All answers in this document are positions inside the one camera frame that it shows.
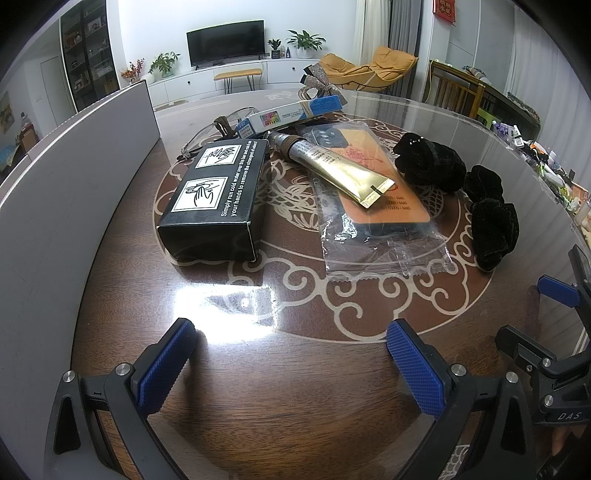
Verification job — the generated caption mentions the wooden dining chair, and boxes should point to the wooden dining chair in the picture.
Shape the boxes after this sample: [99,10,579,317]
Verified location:
[427,60,486,121]

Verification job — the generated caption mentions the large leafy potted plant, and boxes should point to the large leafy potted plant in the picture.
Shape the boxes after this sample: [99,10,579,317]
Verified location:
[287,30,326,59]

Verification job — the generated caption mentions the blue and white slim box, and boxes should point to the blue and white slim box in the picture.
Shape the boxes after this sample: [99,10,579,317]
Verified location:
[235,97,345,138]

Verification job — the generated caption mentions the large black velvet scrunchie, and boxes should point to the large black velvet scrunchie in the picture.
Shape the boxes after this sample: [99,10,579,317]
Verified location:
[392,132,467,191]

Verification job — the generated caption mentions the black glass display cabinet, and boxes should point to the black glass display cabinet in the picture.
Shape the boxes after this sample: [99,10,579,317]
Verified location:
[60,0,118,112]

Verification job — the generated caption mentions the clear safety glasses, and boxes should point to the clear safety glasses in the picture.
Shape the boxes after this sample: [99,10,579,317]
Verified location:
[180,107,259,161]

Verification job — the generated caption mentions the gold cream tube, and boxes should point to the gold cream tube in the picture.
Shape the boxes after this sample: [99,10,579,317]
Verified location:
[267,130,397,209]

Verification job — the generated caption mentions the red flower arrangement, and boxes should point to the red flower arrangement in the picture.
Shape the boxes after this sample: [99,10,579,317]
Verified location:
[121,58,146,86]

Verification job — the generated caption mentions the red wall hanging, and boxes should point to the red wall hanging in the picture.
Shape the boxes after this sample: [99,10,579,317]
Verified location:
[433,0,458,24]

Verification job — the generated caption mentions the wooden bench with hairpin legs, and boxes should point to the wooden bench with hairpin legs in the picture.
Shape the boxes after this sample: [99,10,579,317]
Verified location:
[213,68,263,96]

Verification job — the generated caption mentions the black printed carton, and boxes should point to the black printed carton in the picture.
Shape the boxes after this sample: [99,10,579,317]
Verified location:
[156,140,271,263]

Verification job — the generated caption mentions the row of small bottles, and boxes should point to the row of small bottles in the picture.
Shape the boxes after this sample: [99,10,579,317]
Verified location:
[489,117,591,217]

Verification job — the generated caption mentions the person's right hand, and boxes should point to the person's right hand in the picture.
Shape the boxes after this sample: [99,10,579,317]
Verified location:
[551,425,583,464]

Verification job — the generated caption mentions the flat screen television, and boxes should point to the flat screen television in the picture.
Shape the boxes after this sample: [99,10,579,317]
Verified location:
[186,19,266,71]

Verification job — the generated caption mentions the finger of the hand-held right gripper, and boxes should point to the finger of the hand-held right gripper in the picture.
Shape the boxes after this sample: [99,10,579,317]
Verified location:
[538,244,591,311]
[495,324,591,376]

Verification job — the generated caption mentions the clear packet with orange card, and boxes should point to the clear packet with orange card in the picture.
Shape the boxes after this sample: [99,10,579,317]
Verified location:
[295,121,455,280]

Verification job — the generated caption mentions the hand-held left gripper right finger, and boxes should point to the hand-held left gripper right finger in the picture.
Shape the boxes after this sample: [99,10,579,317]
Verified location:
[387,319,539,480]

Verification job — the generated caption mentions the grey and white curtains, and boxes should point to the grey and white curtains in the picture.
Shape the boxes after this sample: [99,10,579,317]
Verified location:
[355,0,422,95]

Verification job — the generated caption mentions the glitter bow hair clip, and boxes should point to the glitter bow hair clip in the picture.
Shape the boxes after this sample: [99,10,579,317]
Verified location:
[302,65,345,100]

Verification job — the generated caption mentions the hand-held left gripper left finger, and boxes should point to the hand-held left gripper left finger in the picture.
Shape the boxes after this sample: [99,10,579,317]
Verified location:
[46,318,197,480]

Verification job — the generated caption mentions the white television cabinet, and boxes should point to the white television cabinet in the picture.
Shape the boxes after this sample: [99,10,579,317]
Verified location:
[148,58,324,110]

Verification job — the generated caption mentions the orange lounge chair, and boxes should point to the orange lounge chair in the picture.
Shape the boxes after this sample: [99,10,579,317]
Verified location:
[320,53,376,90]
[369,45,420,92]

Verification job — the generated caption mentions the green potted plant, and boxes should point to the green potted plant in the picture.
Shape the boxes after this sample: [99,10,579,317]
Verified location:
[148,52,181,78]

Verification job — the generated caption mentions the small black velvet scrunchie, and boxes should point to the small black velvet scrunchie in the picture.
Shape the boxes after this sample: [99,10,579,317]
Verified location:
[463,164,506,204]

